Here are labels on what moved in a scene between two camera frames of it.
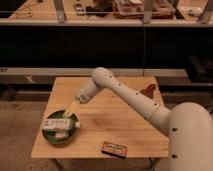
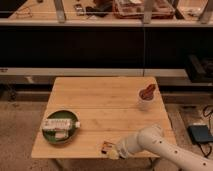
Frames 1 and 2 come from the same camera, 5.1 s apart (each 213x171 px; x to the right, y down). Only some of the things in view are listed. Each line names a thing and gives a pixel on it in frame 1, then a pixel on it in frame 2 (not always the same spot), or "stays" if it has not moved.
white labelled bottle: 60,124 stays
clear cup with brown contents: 149,91 stays
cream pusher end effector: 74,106 → 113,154
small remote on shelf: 80,10 stays
